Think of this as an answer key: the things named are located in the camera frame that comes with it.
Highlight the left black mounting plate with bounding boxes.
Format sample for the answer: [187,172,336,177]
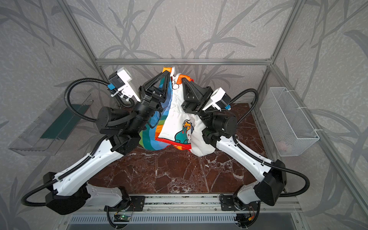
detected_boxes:
[122,195,146,212]

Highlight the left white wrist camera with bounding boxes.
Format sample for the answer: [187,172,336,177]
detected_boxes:
[108,67,141,102]

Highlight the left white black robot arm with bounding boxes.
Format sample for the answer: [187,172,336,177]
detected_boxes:
[44,69,171,215]

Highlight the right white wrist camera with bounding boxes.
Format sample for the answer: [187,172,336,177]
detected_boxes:
[202,87,231,113]

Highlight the black corrugated cable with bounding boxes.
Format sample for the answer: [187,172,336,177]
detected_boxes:
[21,78,136,207]
[227,88,311,198]

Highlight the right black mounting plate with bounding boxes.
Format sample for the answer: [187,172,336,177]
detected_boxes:
[218,194,260,212]

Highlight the colourful rainbow kids jacket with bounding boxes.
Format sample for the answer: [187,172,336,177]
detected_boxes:
[139,67,215,157]

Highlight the left black corrugated cable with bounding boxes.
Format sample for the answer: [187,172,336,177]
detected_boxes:
[21,78,136,207]

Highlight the right black corrugated cable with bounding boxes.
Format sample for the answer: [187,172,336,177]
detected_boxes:
[227,88,311,198]

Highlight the right circuit board with wires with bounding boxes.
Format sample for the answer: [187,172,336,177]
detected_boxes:
[234,214,258,228]

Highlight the left green circuit board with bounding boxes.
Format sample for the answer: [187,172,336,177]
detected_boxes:
[114,213,131,222]

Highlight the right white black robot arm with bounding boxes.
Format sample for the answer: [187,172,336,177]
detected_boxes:
[182,78,287,209]

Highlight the pink object in basket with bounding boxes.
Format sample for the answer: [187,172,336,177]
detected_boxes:
[277,141,290,152]

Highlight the white wire mesh basket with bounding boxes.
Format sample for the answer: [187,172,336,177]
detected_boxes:
[260,87,320,157]

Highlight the clear plastic wall tray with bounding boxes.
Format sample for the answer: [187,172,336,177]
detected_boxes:
[9,95,81,156]

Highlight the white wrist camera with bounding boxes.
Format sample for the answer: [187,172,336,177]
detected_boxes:
[202,87,231,113]
[108,67,141,102]

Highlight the black mounting plate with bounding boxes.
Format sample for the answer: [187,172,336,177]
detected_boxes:
[122,195,146,212]
[218,194,260,212]

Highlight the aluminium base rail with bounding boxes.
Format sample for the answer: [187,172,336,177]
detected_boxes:
[57,193,302,215]

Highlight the aluminium frame of enclosure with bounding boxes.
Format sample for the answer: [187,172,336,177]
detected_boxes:
[57,1,368,213]

